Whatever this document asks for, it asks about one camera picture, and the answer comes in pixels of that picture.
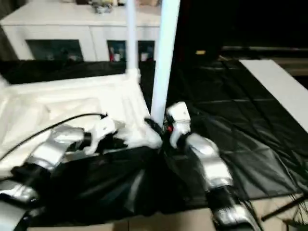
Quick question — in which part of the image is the black table mat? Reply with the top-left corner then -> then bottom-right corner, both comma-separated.
0,59 -> 308,227

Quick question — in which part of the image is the black metal table leg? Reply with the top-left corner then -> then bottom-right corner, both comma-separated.
261,196 -> 307,222

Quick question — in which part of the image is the black cabinet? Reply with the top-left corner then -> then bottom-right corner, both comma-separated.
177,0 -> 308,61

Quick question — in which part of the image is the grey curtain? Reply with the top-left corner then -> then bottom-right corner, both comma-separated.
0,24 -> 12,61

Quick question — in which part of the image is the white cabinet with glass doors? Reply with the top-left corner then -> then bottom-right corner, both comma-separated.
0,1 -> 162,62

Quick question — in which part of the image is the black white spotted toy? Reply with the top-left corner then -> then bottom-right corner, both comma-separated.
92,3 -> 107,14

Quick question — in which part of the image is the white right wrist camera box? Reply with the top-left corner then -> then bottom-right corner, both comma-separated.
165,102 -> 192,148

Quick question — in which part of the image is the white plastic table top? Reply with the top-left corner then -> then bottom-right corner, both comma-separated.
0,69 -> 163,180

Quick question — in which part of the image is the white flat board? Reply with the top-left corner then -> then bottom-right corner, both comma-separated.
239,59 -> 308,133

